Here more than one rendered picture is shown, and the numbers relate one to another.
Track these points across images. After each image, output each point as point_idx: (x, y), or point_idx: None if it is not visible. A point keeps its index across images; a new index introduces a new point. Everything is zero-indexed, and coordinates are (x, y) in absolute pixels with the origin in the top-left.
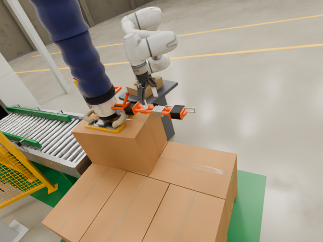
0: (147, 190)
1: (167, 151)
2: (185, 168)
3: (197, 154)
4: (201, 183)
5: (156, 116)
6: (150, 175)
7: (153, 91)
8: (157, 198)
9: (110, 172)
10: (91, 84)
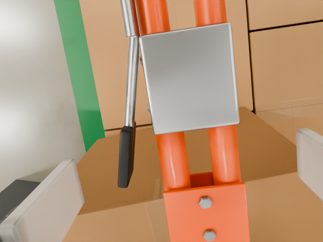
0: (295, 82)
1: (146, 108)
2: (180, 13)
3: (116, 4)
4: None
5: (85, 187)
6: (249, 104)
7: (60, 232)
8: (308, 38)
9: None
10: None
